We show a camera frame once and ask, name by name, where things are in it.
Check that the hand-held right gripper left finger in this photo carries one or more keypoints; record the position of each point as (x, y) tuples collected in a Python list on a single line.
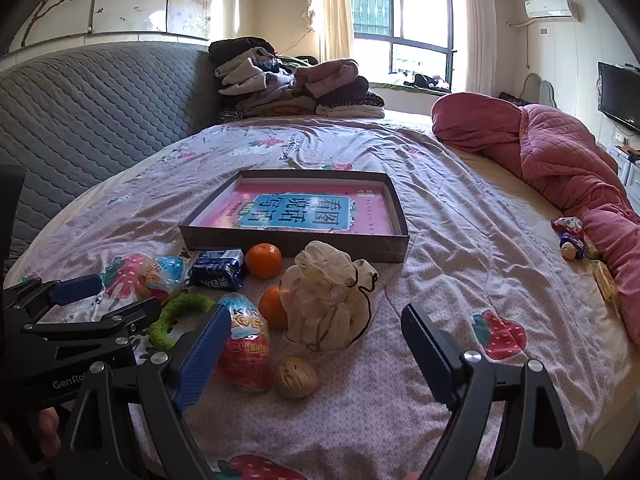
[(200, 360)]

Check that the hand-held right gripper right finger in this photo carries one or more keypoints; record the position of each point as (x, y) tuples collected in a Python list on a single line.
[(430, 355)]

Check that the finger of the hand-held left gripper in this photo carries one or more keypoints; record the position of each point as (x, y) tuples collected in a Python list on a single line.
[(130, 315), (77, 290)]

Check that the foil-wrapped toy egg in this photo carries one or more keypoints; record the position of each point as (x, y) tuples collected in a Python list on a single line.
[(162, 275), (245, 355)]

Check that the orange mandarin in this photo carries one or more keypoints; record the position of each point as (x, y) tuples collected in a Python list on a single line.
[(272, 308), (263, 260)]

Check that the blue snack packet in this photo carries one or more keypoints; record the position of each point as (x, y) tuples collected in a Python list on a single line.
[(215, 267)]

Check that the brown walnut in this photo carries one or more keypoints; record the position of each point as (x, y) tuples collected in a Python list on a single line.
[(296, 378)]

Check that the shallow grey cardboard box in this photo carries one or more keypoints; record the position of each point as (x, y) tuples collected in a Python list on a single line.
[(300, 248)]

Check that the person's left hand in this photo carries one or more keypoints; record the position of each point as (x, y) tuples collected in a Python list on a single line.
[(47, 430)]

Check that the strawberry print bed sheet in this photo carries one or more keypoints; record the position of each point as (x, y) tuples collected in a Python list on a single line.
[(450, 220)]

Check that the beige bed sheet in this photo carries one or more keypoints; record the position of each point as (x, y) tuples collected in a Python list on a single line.
[(505, 195)]

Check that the small blue wrapped snack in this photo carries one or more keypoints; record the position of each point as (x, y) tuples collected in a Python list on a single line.
[(571, 247)]

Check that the grey quilted headboard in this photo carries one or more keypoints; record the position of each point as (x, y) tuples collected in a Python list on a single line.
[(100, 110)]

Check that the red white wrapped candy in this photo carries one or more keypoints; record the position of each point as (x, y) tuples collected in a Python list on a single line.
[(567, 224)]

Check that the yellow snack packet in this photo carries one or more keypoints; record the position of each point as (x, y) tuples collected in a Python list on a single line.
[(605, 280)]

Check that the pink quilted blanket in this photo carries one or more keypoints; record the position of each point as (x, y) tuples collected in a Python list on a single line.
[(550, 150)]

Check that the white low cabinet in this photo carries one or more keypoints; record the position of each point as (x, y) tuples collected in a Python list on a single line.
[(625, 170)]

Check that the green windowsill mat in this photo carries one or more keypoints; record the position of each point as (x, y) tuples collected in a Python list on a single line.
[(385, 87)]

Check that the dark clothes on windowsill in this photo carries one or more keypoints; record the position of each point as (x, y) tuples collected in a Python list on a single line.
[(425, 81)]

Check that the pile of folded clothes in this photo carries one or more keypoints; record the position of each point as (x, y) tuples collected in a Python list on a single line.
[(280, 85)]

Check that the white curved chair back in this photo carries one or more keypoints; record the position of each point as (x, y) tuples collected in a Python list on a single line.
[(537, 90)]

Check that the black flat television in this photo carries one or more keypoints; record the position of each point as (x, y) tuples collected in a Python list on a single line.
[(620, 95)]

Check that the cream curtain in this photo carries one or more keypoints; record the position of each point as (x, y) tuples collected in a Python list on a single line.
[(477, 30), (330, 10)]

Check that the dark framed window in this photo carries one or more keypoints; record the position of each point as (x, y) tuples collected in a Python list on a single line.
[(400, 25)]

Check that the white air conditioner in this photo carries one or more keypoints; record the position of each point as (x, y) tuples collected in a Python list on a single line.
[(550, 8)]

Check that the blossom painted wall panel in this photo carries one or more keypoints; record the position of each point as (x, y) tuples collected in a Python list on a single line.
[(135, 0)]

